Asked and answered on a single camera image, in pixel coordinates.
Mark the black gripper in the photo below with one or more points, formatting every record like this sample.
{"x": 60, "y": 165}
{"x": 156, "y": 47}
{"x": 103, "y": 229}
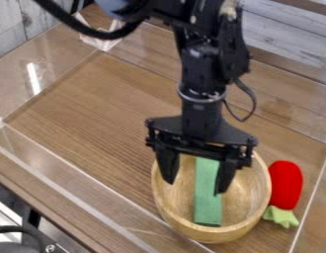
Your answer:
{"x": 200, "y": 133}

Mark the green rectangular block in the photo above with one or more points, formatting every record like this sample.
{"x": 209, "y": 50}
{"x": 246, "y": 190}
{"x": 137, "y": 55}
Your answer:
{"x": 207, "y": 201}

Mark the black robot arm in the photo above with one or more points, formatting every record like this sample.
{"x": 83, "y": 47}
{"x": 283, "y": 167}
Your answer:
{"x": 207, "y": 28}

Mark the brown wooden bowl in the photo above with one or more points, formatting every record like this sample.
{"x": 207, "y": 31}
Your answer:
{"x": 243, "y": 202}

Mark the red plush strawberry toy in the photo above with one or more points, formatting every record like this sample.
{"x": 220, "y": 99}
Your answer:
{"x": 286, "y": 192}

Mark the black metal stand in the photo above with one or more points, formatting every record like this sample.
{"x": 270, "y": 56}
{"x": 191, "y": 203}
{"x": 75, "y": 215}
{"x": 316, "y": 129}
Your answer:
{"x": 46, "y": 245}

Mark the clear acrylic corner bracket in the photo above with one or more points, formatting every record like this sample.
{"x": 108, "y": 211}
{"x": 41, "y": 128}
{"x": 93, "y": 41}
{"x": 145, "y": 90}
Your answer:
{"x": 103, "y": 45}

